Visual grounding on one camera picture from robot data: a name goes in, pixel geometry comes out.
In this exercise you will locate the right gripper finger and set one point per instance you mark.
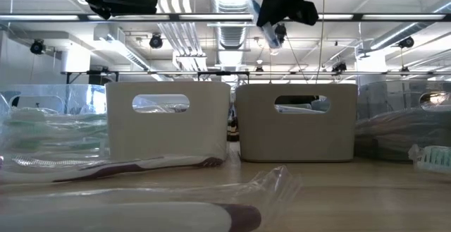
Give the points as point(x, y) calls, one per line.
point(304, 13)
point(276, 6)

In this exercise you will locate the black ceiling light rail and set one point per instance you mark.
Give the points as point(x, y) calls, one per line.
point(172, 17)

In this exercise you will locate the small black ceiling spotlight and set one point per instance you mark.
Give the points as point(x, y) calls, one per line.
point(259, 68)

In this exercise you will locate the silver ribbed ventilation duct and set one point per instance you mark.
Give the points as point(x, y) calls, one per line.
point(232, 31)

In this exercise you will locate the white rectangular air duct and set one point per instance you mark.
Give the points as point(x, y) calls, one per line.
point(134, 57)

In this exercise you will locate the silver round duct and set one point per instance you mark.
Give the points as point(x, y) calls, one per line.
point(391, 38)

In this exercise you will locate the person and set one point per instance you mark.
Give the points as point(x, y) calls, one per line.
point(233, 129)

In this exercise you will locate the white plastic bin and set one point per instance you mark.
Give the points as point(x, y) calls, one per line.
point(165, 137)

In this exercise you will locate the dark translucent plastic bin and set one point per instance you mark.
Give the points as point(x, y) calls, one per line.
point(387, 133)

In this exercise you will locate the black background frame bar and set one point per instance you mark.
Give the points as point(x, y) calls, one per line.
point(222, 73)

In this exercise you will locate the grey plastic bin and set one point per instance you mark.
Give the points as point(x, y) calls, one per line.
point(296, 137)

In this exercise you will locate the clear plastic bin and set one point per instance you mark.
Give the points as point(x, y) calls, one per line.
point(70, 98)

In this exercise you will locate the purple white toothbrush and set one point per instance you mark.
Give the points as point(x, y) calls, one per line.
point(105, 219)
point(123, 170)

